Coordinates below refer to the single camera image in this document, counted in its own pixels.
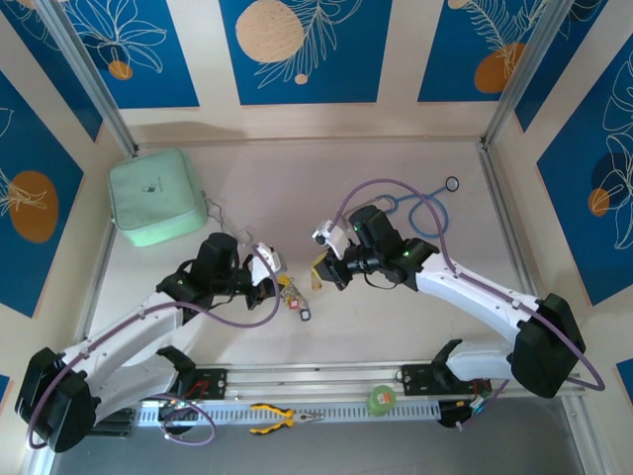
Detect metal forceps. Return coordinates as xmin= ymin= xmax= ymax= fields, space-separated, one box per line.
xmin=201 ymin=191 xmax=254 ymax=246

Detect mint green zip pouch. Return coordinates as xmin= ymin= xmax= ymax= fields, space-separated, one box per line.
xmin=107 ymin=147 xmax=209 ymax=247

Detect blue stethoscope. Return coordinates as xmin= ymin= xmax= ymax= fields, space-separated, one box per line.
xmin=370 ymin=176 xmax=462 ymax=239

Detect green tape roll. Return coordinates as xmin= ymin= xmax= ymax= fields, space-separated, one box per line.
xmin=365 ymin=384 xmax=398 ymax=416

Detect black ribbed block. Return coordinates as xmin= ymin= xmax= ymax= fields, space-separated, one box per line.
xmin=93 ymin=408 xmax=136 ymax=436

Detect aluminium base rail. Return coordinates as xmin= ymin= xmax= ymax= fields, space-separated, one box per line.
xmin=42 ymin=360 xmax=588 ymax=408

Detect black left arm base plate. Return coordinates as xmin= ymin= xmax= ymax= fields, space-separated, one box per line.
xmin=167 ymin=367 xmax=229 ymax=403

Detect aluminium table side rail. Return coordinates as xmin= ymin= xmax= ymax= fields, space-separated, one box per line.
xmin=477 ymin=142 xmax=540 ymax=303
xmin=73 ymin=220 xmax=120 ymax=357

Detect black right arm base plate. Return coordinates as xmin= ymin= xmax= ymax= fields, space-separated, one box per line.
xmin=399 ymin=363 xmax=495 ymax=397

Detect yellow handled pliers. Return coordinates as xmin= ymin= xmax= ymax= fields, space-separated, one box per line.
xmin=248 ymin=403 xmax=326 ymax=435

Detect grey slotted cable duct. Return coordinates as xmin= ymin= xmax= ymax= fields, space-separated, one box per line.
xmin=137 ymin=399 xmax=442 ymax=428

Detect aluminium frame post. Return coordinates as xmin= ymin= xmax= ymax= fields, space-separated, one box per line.
xmin=478 ymin=0 xmax=578 ymax=150
xmin=37 ymin=0 xmax=140 ymax=158

